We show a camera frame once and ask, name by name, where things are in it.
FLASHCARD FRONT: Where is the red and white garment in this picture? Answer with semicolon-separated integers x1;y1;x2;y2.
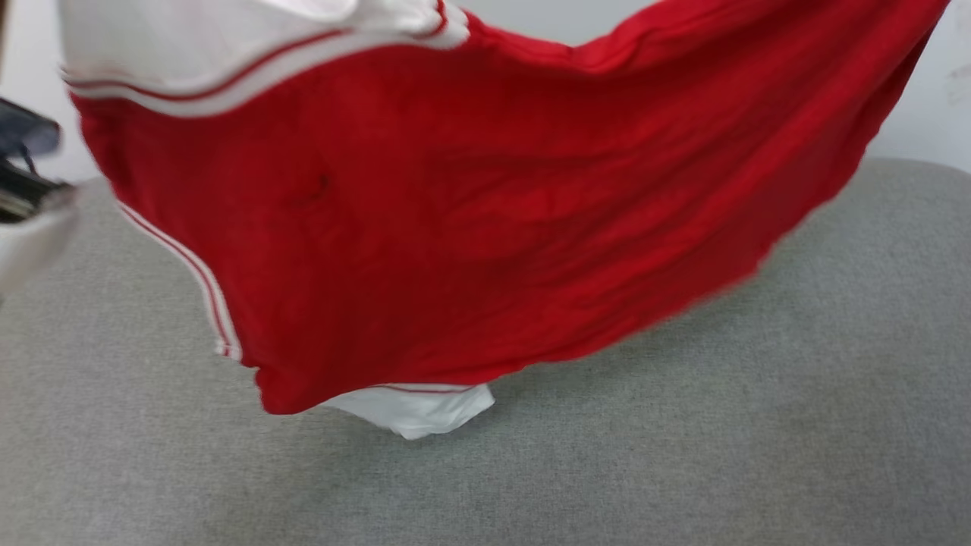
57;0;953;441

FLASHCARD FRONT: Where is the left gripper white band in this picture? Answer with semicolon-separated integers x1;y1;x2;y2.
0;155;80;295

